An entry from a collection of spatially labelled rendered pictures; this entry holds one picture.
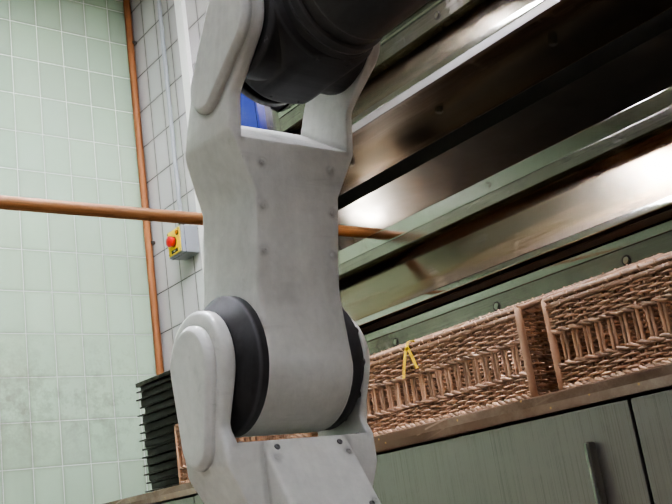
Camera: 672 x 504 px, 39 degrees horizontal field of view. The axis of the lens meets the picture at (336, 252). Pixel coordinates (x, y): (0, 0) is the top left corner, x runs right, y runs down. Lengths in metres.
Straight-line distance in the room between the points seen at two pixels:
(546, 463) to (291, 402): 0.61
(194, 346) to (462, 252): 1.47
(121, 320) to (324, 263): 2.56
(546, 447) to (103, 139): 2.62
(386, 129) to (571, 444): 1.23
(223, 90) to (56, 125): 2.73
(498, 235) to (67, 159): 1.89
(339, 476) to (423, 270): 1.52
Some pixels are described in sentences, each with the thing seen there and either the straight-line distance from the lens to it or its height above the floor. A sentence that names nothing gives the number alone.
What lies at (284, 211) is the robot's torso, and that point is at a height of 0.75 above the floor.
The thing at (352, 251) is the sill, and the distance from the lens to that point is 2.64.
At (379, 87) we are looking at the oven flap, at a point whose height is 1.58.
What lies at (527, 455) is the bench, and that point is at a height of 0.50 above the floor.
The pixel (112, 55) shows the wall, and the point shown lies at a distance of 3.93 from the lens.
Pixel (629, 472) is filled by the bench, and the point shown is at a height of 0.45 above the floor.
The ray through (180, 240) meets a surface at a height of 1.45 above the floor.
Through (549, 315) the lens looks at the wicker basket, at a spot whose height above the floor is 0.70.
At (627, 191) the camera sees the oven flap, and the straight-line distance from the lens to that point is 2.04.
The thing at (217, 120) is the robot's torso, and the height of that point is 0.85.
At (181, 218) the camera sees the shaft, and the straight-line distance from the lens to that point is 2.27.
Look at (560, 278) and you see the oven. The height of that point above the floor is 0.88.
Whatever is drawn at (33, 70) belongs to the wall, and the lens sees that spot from 3.75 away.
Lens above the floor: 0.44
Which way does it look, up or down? 16 degrees up
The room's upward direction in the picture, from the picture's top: 8 degrees counter-clockwise
